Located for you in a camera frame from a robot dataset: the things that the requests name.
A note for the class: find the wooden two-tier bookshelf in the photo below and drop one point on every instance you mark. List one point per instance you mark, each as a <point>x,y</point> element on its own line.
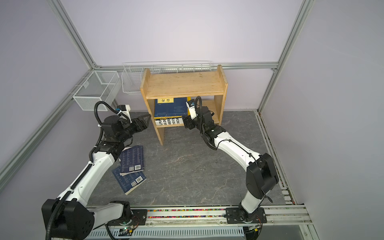
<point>179,85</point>

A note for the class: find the white mesh box basket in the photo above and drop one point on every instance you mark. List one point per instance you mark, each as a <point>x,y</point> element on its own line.
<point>98,86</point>

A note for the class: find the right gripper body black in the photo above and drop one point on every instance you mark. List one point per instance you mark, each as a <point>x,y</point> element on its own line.
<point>193,124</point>

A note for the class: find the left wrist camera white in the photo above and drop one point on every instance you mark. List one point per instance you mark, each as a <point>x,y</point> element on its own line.
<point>125,109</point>

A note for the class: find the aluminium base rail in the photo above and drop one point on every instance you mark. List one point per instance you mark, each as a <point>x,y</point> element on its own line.
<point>215,216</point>

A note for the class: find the white slotted cable duct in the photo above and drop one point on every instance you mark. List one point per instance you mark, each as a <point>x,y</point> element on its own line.
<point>144,233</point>

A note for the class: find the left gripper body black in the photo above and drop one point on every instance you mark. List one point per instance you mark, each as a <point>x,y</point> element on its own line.
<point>129,129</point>

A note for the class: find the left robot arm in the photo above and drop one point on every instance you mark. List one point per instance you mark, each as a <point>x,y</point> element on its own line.
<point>67,216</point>

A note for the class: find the white wire rack basket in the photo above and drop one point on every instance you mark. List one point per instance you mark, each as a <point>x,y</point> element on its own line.
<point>133,71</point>

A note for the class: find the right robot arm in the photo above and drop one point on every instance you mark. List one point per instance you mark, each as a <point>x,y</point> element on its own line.
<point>261,173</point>

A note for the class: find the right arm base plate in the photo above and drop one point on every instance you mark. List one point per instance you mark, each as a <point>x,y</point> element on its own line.
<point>240,216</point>

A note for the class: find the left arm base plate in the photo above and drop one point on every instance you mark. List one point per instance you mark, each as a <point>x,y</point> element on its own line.
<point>137,217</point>

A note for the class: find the dark blue book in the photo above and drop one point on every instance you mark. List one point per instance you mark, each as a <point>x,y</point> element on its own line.
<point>132,160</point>
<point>129,182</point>
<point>167,108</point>

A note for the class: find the white book black lettering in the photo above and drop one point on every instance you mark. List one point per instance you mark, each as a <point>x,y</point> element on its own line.
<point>169,121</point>

